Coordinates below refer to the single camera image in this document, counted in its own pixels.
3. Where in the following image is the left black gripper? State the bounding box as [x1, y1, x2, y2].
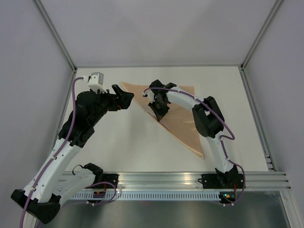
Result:
[89, 84, 134, 125]

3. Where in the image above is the peach cloth napkin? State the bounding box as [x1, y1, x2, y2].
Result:
[120, 82, 205, 159]

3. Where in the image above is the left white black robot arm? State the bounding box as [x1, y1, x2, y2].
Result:
[11, 85, 134, 224]

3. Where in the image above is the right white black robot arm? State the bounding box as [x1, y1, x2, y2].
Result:
[142, 80, 246, 189]

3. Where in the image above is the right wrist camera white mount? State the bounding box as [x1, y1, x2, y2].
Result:
[142, 89, 155, 103]

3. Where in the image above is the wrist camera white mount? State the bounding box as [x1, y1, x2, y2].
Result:
[142, 89, 155, 103]
[83, 72, 106, 94]

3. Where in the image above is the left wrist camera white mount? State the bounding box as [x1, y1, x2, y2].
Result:
[83, 72, 106, 94]

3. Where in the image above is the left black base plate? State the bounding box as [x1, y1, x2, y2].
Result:
[93, 173, 119, 189]

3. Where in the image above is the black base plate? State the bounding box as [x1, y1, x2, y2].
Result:
[198, 173, 245, 190]
[93, 173, 119, 189]

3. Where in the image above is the white slotted cable duct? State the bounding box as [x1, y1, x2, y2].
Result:
[71, 190, 220, 201]

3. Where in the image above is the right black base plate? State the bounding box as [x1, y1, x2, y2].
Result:
[198, 173, 245, 190]

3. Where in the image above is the aluminium frame left post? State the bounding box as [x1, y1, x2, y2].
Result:
[32, 0, 77, 73]

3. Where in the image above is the aluminium frame post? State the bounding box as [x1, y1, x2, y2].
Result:
[32, 0, 77, 73]
[239, 0, 284, 71]

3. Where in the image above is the aluminium front rail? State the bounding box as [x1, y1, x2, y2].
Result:
[115, 171, 291, 191]

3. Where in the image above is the aluminium frame right post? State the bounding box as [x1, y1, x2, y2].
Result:
[239, 0, 284, 71]

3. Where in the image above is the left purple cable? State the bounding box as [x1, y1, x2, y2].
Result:
[20, 76, 91, 224]

